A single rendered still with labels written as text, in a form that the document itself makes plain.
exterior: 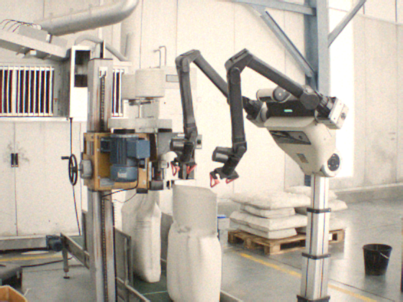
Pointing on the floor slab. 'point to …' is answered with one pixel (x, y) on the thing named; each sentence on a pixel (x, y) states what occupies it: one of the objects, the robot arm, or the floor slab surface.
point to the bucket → (376, 258)
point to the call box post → (221, 250)
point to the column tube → (94, 206)
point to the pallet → (271, 246)
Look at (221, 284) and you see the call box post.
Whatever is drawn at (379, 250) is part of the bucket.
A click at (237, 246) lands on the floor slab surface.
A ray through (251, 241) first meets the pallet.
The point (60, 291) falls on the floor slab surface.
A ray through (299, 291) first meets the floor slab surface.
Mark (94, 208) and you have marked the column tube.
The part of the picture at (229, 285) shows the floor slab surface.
